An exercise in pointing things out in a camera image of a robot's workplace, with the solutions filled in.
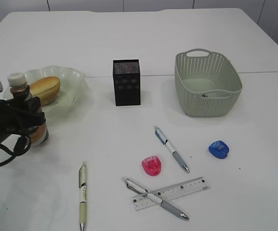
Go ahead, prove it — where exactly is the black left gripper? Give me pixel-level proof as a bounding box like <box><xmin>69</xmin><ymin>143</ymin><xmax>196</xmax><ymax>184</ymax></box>
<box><xmin>0</xmin><ymin>95</ymin><xmax>45</xmax><ymax>157</ymax></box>

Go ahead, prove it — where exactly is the golden bread roll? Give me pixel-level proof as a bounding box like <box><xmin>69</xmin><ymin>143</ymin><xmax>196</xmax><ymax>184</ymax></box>
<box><xmin>30</xmin><ymin>76</ymin><xmax>60</xmax><ymax>106</ymax></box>

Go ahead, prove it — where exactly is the brown Nescafe coffee bottle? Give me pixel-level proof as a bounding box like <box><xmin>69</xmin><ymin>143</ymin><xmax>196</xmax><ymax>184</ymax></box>
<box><xmin>7</xmin><ymin>73</ymin><xmax>49</xmax><ymax>146</ymax></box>

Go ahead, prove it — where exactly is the pink pencil sharpener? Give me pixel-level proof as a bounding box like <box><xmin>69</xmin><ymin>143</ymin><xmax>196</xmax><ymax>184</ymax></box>
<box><xmin>142</xmin><ymin>155</ymin><xmax>161</xmax><ymax>176</ymax></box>

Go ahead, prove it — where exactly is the blue pencil sharpener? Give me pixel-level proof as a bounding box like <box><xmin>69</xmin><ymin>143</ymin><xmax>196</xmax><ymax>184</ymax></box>
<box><xmin>208</xmin><ymin>140</ymin><xmax>229</xmax><ymax>159</ymax></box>

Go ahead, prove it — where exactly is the translucent green wavy plate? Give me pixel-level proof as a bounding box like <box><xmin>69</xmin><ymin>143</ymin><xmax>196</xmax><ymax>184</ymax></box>
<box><xmin>2</xmin><ymin>64</ymin><xmax>89</xmax><ymax>121</ymax></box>

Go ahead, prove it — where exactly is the beige white click pen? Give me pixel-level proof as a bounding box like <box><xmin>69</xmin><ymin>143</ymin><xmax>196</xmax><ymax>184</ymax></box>
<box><xmin>79</xmin><ymin>162</ymin><xmax>87</xmax><ymax>231</ymax></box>

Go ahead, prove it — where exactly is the black mesh pen holder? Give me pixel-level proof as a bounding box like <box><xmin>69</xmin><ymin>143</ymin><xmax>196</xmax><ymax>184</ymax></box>
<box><xmin>112</xmin><ymin>59</ymin><xmax>141</xmax><ymax>106</ymax></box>

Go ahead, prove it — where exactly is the grey clear pen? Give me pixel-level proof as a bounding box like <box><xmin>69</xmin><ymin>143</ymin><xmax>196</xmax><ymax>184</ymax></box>
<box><xmin>121</xmin><ymin>177</ymin><xmax>189</xmax><ymax>221</ymax></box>

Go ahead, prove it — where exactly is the blue clear pen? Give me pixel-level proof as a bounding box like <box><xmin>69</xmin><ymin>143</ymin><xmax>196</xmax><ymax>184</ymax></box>
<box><xmin>154</xmin><ymin>126</ymin><xmax>190</xmax><ymax>173</ymax></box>

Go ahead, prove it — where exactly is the pale green woven basket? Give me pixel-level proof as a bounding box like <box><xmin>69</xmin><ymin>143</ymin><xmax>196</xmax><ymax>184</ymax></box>
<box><xmin>174</xmin><ymin>49</ymin><xmax>242</xmax><ymax>117</ymax></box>

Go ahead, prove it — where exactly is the clear plastic ruler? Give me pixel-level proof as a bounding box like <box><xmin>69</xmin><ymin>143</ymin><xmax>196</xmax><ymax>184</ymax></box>
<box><xmin>131</xmin><ymin>177</ymin><xmax>211</xmax><ymax>210</ymax></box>

